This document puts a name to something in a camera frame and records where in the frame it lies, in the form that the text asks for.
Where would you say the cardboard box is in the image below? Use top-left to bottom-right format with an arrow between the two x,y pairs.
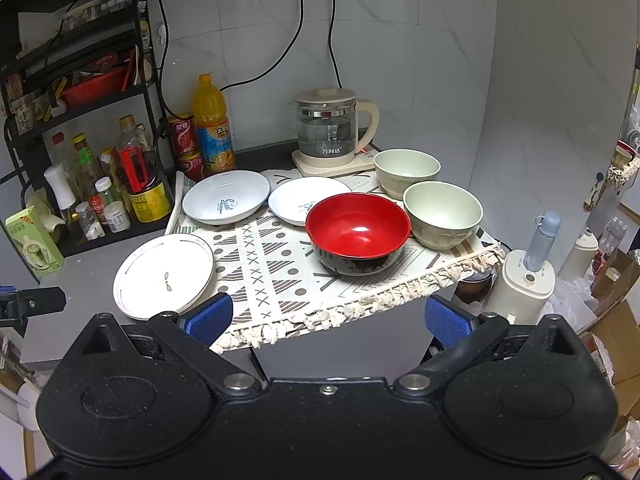
582,249 -> 639,429

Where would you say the red plastic basket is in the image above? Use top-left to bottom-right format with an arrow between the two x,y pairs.
61,66 -> 128,110

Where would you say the soy sauce jug yellow label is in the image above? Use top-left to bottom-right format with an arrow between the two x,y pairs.
116,114 -> 171,223

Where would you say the orange juice bottle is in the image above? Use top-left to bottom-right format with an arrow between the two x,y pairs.
191,73 -> 235,176

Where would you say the light blue thermos bottle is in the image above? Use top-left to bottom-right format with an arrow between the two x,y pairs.
523,211 -> 561,272

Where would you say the red drink can lower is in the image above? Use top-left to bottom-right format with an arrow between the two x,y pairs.
179,152 -> 205,182

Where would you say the cream humidifier appliance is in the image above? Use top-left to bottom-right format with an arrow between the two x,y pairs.
484,249 -> 556,325

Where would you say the yellow cap oil bottle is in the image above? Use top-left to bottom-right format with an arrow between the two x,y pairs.
73,133 -> 104,202

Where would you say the black power cable left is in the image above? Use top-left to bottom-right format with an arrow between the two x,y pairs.
144,0 -> 308,116

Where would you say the black power cable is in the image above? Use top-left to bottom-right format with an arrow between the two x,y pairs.
326,0 -> 344,90
144,0 -> 308,116

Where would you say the white plate Bakery print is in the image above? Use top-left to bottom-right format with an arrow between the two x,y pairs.
268,177 -> 350,228

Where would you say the patterned table cloth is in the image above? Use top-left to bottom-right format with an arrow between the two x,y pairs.
166,205 -> 504,353

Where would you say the cream kettle base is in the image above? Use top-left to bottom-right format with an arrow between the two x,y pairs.
292,145 -> 378,178

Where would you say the red drink can upper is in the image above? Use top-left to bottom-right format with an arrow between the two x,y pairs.
168,115 -> 200,158

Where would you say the pale green bowl front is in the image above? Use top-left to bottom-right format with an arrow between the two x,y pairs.
402,181 -> 484,252

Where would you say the glass electric kettle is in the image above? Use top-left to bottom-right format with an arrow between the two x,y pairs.
292,88 -> 380,159

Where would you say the black metal shelf rack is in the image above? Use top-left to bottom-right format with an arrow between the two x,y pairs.
0,0 -> 188,258

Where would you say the red drink can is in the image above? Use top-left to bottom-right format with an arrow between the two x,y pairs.
179,152 -> 205,182
168,115 -> 200,158

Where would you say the pale green bowl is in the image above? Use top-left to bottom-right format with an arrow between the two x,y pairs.
402,181 -> 484,252
374,148 -> 442,200

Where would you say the red and black bowl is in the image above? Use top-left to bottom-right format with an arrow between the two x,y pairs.
305,193 -> 411,276

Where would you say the green carton box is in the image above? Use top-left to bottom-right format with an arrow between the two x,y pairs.
4,206 -> 64,278

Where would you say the clear spice shaker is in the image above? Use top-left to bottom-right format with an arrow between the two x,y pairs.
76,202 -> 105,240

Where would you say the large flower pattern plate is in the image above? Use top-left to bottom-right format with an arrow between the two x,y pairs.
113,234 -> 214,321

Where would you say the white plate Sweet print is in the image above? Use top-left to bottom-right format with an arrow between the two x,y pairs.
182,170 -> 270,226

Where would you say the white lidded seasoning jar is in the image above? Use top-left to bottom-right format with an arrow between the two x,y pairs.
103,200 -> 131,233

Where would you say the black power cable right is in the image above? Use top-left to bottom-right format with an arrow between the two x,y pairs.
326,0 -> 344,90

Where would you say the pale green bowl back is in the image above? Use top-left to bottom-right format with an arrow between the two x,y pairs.
374,148 -> 442,200

